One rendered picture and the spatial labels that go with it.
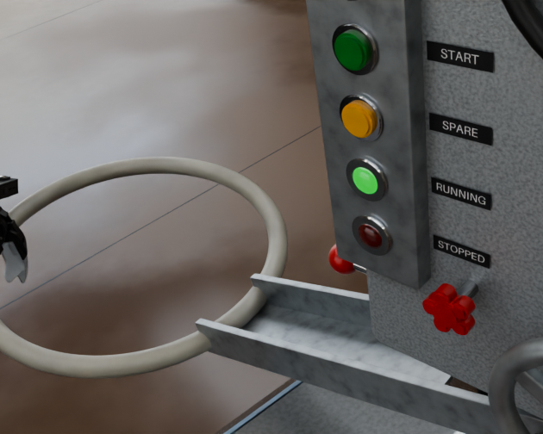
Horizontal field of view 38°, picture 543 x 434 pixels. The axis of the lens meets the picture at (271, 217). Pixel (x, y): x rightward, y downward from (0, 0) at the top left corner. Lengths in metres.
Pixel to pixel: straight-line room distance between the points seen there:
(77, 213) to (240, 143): 0.75
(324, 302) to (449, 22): 0.59
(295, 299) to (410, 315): 0.42
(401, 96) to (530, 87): 0.08
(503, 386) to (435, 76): 0.21
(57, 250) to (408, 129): 2.53
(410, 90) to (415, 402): 0.40
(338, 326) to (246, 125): 2.53
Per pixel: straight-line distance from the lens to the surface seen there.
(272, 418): 1.07
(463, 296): 0.57
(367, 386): 0.87
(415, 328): 0.67
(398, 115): 0.53
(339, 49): 0.53
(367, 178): 0.57
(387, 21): 0.50
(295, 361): 0.94
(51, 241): 3.05
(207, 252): 2.75
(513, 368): 0.55
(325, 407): 1.07
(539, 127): 0.50
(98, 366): 1.06
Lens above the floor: 1.63
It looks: 35 degrees down
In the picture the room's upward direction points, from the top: 10 degrees counter-clockwise
